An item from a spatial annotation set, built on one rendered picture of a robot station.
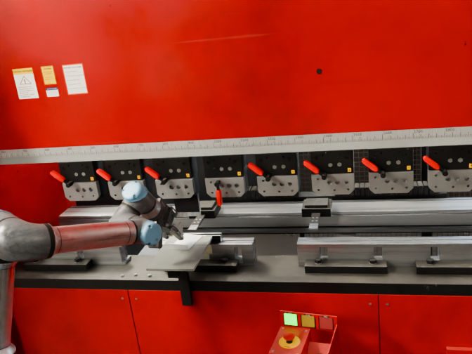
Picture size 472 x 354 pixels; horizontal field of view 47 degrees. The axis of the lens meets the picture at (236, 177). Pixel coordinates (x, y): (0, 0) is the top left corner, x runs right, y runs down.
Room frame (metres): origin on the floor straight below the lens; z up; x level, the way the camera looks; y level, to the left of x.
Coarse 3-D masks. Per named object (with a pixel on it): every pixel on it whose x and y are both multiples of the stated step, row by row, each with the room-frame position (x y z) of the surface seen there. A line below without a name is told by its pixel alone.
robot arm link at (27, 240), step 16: (0, 224) 1.34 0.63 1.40; (16, 224) 1.33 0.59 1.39; (32, 224) 1.35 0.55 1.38; (48, 224) 1.37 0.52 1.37; (80, 224) 1.44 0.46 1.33; (96, 224) 1.46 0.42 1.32; (112, 224) 1.48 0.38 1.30; (128, 224) 1.51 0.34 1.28; (144, 224) 1.53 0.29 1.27; (0, 240) 1.30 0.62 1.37; (16, 240) 1.30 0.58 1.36; (32, 240) 1.30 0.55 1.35; (48, 240) 1.32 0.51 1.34; (64, 240) 1.36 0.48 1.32; (80, 240) 1.39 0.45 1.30; (96, 240) 1.42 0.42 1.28; (112, 240) 1.45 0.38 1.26; (128, 240) 1.49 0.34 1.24; (144, 240) 1.50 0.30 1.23; (0, 256) 1.30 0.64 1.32; (16, 256) 1.29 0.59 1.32; (32, 256) 1.30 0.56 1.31; (48, 256) 1.33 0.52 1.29
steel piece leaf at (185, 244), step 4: (180, 240) 1.95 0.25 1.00; (184, 240) 1.95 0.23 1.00; (188, 240) 1.94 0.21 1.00; (192, 240) 1.94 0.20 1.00; (196, 240) 1.94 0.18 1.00; (172, 244) 1.89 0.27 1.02; (176, 244) 1.88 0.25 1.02; (180, 244) 1.87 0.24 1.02; (184, 244) 1.87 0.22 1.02; (188, 244) 1.91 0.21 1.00; (192, 244) 1.90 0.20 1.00; (172, 248) 1.89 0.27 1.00; (176, 248) 1.88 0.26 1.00; (180, 248) 1.88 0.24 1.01; (184, 248) 1.87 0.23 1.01; (188, 248) 1.88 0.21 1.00
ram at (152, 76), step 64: (0, 0) 2.11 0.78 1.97; (64, 0) 2.05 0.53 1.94; (128, 0) 1.99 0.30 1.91; (192, 0) 1.93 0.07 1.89; (256, 0) 1.87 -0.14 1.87; (320, 0) 1.82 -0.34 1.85; (384, 0) 1.77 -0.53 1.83; (448, 0) 1.73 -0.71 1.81; (0, 64) 2.13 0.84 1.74; (64, 64) 2.06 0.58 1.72; (128, 64) 2.00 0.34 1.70; (192, 64) 1.94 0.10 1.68; (256, 64) 1.88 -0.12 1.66; (320, 64) 1.83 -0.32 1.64; (384, 64) 1.77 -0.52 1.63; (448, 64) 1.72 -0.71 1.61; (0, 128) 2.15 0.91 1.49; (64, 128) 2.08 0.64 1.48; (128, 128) 2.01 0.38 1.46; (192, 128) 1.95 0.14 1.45; (256, 128) 1.89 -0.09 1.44; (320, 128) 1.83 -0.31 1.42; (384, 128) 1.78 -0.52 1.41
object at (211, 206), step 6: (204, 204) 2.22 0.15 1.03; (210, 204) 2.21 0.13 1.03; (216, 204) 2.24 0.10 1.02; (204, 210) 2.19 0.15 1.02; (210, 210) 2.18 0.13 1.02; (216, 210) 2.20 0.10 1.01; (192, 216) 2.20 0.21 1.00; (198, 216) 2.17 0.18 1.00; (204, 216) 2.17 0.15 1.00; (210, 216) 2.18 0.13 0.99; (192, 222) 2.11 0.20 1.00; (198, 222) 2.10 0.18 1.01; (192, 228) 2.05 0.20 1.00
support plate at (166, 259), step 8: (168, 240) 1.97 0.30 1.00; (176, 240) 1.96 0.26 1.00; (200, 240) 1.94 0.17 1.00; (208, 240) 1.93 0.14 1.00; (168, 248) 1.90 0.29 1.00; (192, 248) 1.88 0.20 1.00; (200, 248) 1.87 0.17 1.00; (160, 256) 1.84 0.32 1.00; (168, 256) 1.83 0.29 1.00; (176, 256) 1.82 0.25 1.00; (184, 256) 1.81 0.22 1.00; (192, 256) 1.81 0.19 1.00; (200, 256) 1.80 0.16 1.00; (152, 264) 1.78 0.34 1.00; (160, 264) 1.77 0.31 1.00; (168, 264) 1.77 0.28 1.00; (176, 264) 1.76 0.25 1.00; (184, 264) 1.75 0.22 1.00; (192, 264) 1.75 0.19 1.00
